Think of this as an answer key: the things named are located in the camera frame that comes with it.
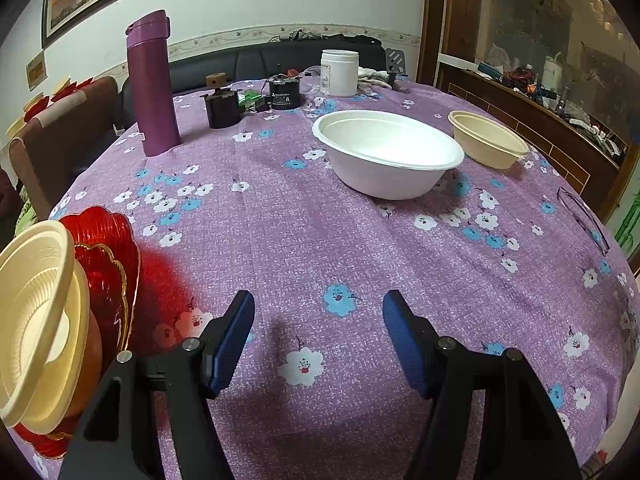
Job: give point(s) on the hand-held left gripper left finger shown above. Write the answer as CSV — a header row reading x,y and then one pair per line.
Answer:
x,y
230,345

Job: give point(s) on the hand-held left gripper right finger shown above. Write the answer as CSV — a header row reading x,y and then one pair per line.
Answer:
x,y
407,345

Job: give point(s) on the red glass plate gold rim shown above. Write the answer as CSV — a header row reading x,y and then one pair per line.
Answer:
x,y
100,225
107,285

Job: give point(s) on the small white bowl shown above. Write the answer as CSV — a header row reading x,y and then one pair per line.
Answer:
x,y
85,320

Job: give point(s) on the large white bowl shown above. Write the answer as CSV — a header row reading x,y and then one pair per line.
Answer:
x,y
390,175

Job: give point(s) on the beige plastic bowl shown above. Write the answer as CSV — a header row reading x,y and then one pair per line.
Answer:
x,y
487,152

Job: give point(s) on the beige strainer bowl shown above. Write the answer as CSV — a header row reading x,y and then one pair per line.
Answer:
x,y
30,285

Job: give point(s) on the purple floral tablecloth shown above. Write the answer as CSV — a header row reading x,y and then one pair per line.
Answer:
x,y
325,240

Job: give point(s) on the black cylindrical motor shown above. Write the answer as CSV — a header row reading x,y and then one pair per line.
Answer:
x,y
223,110
284,92

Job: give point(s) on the green electronic part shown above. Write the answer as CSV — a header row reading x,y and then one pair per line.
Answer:
x,y
250,101

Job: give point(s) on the wooden sideboard cabinet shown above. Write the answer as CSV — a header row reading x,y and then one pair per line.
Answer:
x,y
525,120

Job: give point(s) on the wooden spool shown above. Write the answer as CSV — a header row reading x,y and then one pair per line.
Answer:
x,y
216,80

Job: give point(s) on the brown chair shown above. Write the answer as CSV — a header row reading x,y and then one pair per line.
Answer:
x,y
65,130

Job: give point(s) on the white work gloves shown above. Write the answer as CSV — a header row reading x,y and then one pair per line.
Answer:
x,y
372,76

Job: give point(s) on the purple thermos bottle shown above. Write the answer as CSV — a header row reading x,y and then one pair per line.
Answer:
x,y
152,85

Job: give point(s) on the white plastic jar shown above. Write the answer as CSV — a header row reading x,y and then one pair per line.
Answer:
x,y
340,75

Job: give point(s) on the black slotted spatula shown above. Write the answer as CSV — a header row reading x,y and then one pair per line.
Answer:
x,y
395,60

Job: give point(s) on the black leather sofa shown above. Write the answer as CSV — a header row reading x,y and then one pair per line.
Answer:
x,y
250,60

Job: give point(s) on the red decorative dish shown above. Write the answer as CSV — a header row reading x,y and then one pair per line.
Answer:
x,y
35,106
67,89

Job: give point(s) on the dark cloth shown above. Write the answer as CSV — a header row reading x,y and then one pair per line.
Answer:
x,y
350,41

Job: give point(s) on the small wall plaque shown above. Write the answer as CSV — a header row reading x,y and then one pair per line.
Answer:
x,y
36,72

